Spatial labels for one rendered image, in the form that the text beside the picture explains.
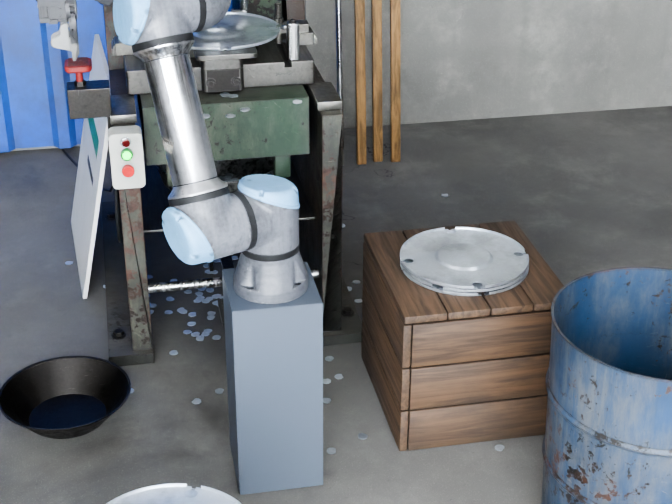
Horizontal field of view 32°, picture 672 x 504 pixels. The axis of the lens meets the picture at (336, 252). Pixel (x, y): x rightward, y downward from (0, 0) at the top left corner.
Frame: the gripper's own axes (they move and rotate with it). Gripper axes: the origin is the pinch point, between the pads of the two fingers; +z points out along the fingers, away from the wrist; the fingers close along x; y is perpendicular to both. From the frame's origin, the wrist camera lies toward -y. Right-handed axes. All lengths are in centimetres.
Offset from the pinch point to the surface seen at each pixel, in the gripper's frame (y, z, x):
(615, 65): -193, 60, -138
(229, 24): -35.8, -1.1, -13.3
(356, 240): -75, 78, -48
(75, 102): 1.4, 10.1, 3.0
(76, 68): 0.4, 2.0, 3.5
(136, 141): -11.4, 17.0, 12.0
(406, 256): -69, 41, 33
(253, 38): -40.2, -0.5, -3.3
